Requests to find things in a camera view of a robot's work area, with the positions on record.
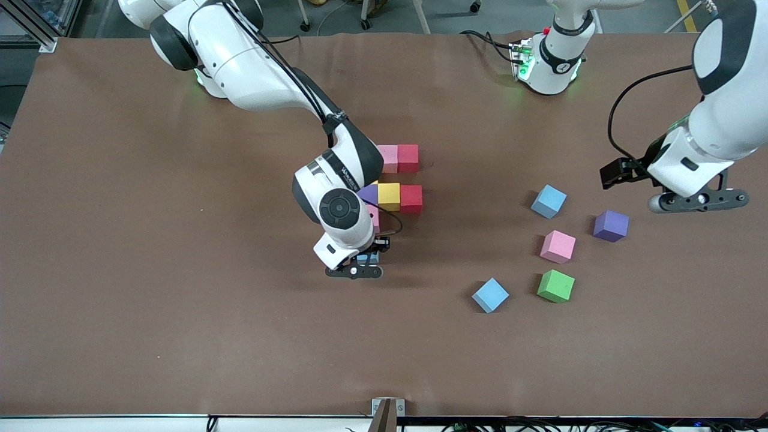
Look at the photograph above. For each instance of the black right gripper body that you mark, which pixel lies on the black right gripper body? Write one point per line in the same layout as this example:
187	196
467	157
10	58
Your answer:
379	244

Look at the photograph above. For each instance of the blue foam cube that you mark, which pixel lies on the blue foam cube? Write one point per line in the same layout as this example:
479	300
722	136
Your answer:
490	294
367	258
548	201

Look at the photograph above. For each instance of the pink foam cube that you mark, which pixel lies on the pink foam cube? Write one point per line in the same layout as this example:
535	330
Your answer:
390	159
558	246
375	219

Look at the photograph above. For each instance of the purple foam cube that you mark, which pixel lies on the purple foam cube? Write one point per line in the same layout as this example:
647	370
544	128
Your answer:
611	225
369	193

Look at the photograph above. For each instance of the red foam cube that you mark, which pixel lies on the red foam cube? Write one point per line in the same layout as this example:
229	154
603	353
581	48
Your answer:
408	158
411	198

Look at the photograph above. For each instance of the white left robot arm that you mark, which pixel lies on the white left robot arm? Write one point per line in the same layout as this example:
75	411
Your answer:
720	120

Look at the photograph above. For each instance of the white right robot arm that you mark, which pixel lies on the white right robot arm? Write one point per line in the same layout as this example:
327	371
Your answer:
252	66

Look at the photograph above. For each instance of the green foam cube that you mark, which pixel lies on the green foam cube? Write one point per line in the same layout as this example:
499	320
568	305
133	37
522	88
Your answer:
556	285

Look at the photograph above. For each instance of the brown table cover mat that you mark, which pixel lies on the brown table cover mat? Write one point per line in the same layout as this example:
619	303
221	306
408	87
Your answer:
180	330

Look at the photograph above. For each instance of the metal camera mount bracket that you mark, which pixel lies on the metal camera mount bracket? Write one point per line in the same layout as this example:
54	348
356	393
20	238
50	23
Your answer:
378	407

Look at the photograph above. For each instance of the aluminium frame post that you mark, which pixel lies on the aluminium frame post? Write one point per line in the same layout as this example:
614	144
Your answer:
45	42

